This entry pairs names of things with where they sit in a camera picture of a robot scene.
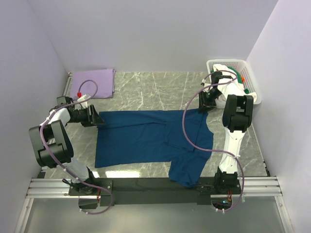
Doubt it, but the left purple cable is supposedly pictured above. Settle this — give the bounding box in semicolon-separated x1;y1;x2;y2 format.
39;80;114;216

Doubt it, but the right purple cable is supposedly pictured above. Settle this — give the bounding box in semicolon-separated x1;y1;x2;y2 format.
182;70;245;213

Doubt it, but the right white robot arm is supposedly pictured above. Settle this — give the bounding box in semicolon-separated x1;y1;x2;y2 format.
198;70;254;194

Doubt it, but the folded purple t shirt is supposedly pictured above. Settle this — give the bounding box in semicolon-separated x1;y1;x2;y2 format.
69;69;116;100

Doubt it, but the white t shirt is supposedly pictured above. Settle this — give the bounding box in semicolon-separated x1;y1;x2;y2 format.
213;64;258;109

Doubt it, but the purple cable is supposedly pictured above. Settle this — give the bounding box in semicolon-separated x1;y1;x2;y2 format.
182;70;245;213
39;80;114;216

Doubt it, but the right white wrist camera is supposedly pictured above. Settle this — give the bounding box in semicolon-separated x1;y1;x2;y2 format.
201;79;213;92

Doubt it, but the white plastic laundry basket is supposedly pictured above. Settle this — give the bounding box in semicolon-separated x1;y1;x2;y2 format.
206;58;262;104

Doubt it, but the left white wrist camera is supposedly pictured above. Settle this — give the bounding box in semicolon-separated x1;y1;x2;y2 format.
75;94;91;110

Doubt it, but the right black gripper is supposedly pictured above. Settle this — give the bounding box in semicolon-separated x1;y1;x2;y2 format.
198;89;222;114

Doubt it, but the blue t shirt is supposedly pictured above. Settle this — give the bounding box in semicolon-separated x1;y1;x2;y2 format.
95;109;213;187

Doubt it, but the green t shirt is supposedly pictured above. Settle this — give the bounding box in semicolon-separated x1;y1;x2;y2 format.
229;67;250;94

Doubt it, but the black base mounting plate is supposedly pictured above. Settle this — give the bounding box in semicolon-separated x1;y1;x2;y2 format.
69;177;243;209

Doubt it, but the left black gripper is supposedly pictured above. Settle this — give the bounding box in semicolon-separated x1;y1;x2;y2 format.
68;104;105;127

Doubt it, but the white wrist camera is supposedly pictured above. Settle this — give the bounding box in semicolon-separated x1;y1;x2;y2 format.
201;79;213;92
75;94;91;110

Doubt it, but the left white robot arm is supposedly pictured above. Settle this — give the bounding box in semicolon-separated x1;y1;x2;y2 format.
29;94;105;195

